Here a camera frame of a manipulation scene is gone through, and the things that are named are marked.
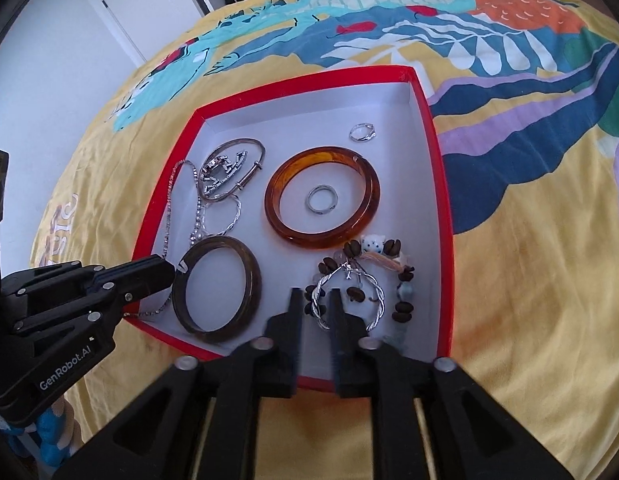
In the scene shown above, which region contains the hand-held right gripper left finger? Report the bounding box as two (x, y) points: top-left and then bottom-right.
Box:
(54, 287), (304, 480)

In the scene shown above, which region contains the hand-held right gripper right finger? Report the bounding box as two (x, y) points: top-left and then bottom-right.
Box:
(329, 290), (575, 480)

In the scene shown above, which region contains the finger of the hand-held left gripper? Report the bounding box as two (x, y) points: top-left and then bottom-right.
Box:
(2, 255), (176, 311)
(14, 291), (141, 345)

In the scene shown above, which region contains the twisted silver bangle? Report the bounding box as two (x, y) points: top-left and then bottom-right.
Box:
(311, 265), (385, 334)

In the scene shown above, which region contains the dark brown bangle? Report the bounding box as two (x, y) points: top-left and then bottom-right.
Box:
(171, 235), (263, 345)

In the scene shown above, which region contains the silver chain necklace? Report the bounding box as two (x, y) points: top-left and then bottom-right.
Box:
(124, 159), (243, 319)

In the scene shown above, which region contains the brown beaded bracelet with charms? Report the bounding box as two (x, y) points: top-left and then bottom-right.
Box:
(304, 234), (417, 352)

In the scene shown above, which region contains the silver band ring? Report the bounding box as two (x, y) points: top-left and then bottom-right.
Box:
(305, 185), (339, 216)

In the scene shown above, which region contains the silver link bracelet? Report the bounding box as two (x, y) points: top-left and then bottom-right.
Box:
(199, 150), (250, 196)

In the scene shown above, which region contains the thin silver bangle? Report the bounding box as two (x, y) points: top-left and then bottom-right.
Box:
(199, 137), (267, 204)

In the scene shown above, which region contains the thin silver ring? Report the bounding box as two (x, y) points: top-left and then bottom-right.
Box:
(349, 122), (378, 143)

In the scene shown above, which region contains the red box with white inside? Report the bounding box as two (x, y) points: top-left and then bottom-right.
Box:
(124, 65), (457, 392)

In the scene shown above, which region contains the blue white patterned clothing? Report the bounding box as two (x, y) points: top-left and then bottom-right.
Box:
(3, 400), (81, 467)

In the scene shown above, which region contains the amber bangle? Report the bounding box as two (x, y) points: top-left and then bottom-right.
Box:
(263, 146), (382, 250)

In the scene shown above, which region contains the yellow dinosaur printed blanket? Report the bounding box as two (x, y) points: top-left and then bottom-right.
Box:
(32, 0), (619, 480)

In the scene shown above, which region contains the white door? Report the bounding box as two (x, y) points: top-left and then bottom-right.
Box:
(82, 0), (210, 64)

